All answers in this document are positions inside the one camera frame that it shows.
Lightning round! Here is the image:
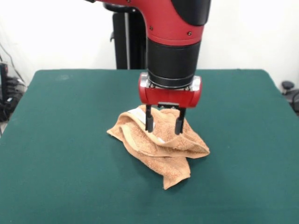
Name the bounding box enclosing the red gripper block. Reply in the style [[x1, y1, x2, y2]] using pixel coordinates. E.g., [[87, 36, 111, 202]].
[[138, 73, 203, 135]]

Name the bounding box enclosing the tan terry towel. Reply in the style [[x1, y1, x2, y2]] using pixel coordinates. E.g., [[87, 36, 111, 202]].
[[106, 104, 211, 190]]

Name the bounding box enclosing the dark green table cloth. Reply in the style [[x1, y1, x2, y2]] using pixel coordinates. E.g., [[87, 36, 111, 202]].
[[0, 68, 299, 224]]

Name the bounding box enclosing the black office chair base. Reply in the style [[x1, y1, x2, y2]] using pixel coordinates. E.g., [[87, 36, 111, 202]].
[[281, 80, 299, 110]]

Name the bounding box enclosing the black electronics box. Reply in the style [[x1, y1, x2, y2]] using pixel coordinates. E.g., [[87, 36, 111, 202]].
[[0, 62, 17, 122]]

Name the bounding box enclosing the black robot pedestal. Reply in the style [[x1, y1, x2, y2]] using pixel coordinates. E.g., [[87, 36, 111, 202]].
[[109, 0, 149, 70]]

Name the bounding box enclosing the grey wall cable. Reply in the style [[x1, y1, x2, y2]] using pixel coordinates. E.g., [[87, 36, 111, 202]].
[[0, 43, 26, 84]]

